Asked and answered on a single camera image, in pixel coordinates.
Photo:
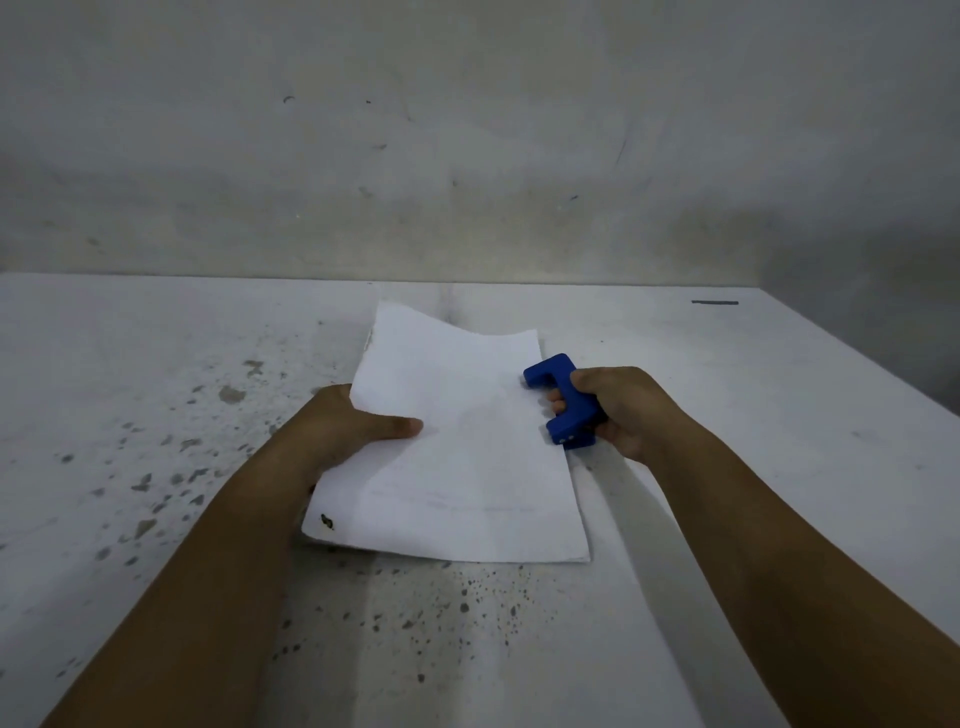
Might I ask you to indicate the person's left hand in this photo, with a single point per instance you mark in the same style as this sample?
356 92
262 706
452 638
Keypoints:
330 433

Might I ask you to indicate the person's right hand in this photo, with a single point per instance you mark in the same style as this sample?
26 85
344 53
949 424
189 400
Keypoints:
626 409

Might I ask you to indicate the person's left thumb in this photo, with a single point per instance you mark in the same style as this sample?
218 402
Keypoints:
390 428

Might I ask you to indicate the person's right fingers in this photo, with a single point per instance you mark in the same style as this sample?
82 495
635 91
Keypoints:
556 400

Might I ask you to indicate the blue stapler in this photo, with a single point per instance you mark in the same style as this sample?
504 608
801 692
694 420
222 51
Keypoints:
562 397

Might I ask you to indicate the white paper sheets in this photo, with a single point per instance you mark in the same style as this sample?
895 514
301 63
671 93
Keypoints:
457 450

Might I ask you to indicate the person's left forearm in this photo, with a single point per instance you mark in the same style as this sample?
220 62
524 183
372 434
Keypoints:
187 592

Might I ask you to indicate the person's right forearm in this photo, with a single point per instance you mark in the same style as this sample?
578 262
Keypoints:
795 585

